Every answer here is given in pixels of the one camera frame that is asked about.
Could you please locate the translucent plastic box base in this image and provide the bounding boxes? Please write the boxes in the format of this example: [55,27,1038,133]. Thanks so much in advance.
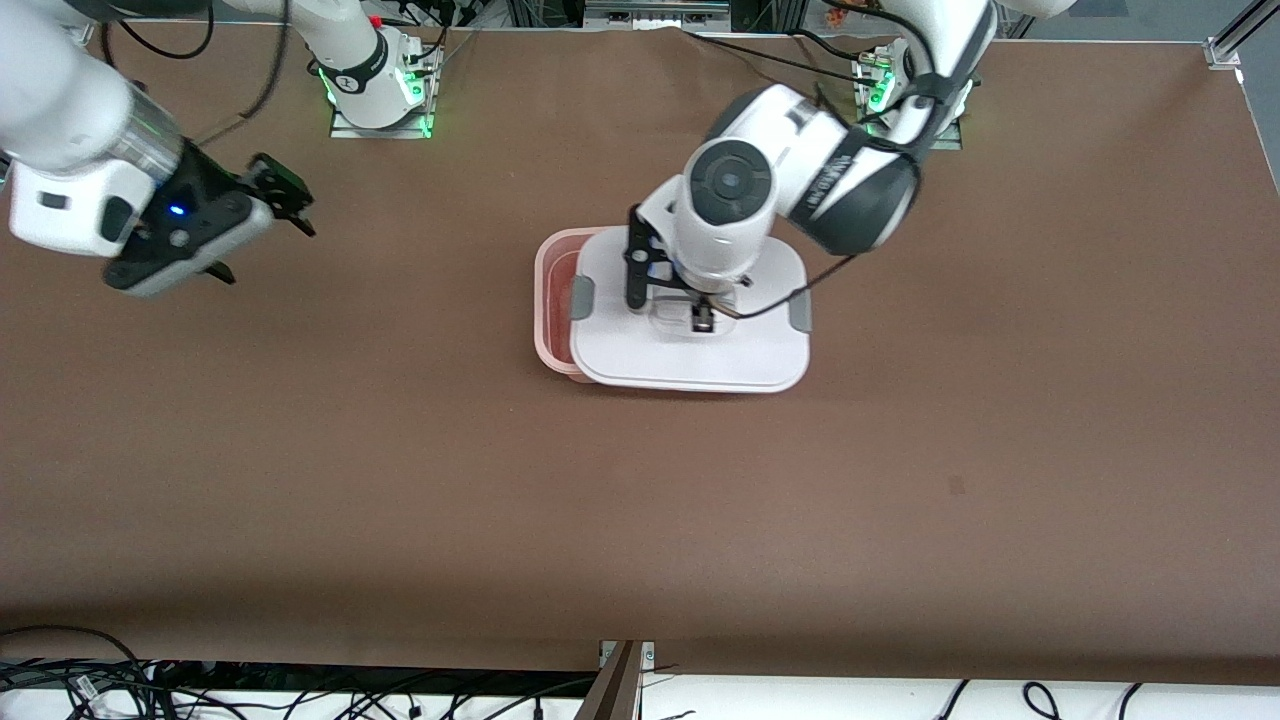
[533,228,611,384]

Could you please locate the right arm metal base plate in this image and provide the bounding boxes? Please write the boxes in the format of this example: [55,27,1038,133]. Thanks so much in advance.
[328,40,435,140]

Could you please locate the black base cable bundle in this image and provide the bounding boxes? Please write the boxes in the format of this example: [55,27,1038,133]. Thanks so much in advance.
[405,0,479,63]

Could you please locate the brown paper table cover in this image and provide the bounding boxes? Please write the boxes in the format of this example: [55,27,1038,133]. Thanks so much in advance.
[0,22,1280,686]

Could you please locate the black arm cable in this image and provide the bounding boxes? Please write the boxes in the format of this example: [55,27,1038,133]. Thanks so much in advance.
[100,0,293,146]
[735,0,961,321]

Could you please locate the aluminium frame bar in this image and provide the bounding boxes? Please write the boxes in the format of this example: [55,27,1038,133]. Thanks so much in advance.
[585,0,731,26]

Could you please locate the silver metal bracket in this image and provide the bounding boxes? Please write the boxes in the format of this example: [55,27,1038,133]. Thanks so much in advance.
[600,640,656,676]

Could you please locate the black table cable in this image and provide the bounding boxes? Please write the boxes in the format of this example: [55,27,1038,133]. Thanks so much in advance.
[795,28,876,66]
[683,28,881,91]

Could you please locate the white box lid grey clips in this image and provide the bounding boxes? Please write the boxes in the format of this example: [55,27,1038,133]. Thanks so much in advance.
[569,228,813,394]

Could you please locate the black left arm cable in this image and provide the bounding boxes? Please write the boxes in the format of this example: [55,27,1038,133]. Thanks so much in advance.
[735,0,961,321]

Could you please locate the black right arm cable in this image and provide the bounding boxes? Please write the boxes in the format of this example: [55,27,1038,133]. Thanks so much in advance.
[100,0,293,146]

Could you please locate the aluminium frame profile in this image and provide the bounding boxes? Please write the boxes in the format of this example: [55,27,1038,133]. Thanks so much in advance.
[1205,0,1280,71]

